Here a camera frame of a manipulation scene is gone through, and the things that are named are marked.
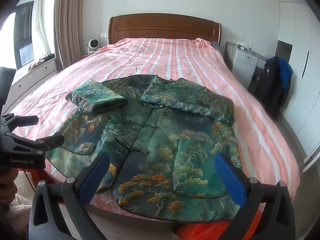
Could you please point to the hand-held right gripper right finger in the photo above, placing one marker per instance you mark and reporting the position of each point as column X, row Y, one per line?
column 230, row 180

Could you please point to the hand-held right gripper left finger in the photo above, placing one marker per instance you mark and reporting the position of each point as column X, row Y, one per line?
column 96, row 175

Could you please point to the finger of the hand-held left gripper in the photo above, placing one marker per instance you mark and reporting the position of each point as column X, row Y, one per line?
column 23, row 120
column 48, row 142

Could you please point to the green printed jacket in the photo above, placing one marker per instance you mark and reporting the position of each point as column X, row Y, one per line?
column 160, row 155

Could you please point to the white fluffy cloth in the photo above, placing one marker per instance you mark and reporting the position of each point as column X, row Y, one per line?
column 21, row 197

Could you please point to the orange sheet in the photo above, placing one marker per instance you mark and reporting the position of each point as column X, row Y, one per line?
column 207, row 231

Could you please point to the patterned cushion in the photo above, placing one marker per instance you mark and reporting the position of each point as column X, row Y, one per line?
column 36, row 64

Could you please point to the window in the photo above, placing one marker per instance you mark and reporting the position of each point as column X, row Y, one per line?
column 22, row 35

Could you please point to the white sheer curtain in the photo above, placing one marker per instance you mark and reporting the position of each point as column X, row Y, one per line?
column 40, row 30

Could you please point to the black jacket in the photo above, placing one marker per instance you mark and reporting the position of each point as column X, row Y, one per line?
column 271, row 90

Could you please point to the brown curtain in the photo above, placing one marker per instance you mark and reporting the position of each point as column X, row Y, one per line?
column 70, row 30

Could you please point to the white desk with drawer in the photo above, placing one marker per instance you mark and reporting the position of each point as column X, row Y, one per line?
column 243, row 60

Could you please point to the blue garment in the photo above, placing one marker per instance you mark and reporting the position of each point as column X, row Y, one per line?
column 286, row 72

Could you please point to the clear bottle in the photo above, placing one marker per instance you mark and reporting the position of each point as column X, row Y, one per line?
column 249, row 48

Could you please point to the bed with pink striped blanket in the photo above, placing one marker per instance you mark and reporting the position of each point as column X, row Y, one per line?
column 162, row 57

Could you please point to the white wardrobe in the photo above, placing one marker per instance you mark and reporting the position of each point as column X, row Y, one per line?
column 303, row 55

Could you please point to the wooden headboard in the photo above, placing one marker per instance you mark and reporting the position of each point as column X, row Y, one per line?
column 162, row 27

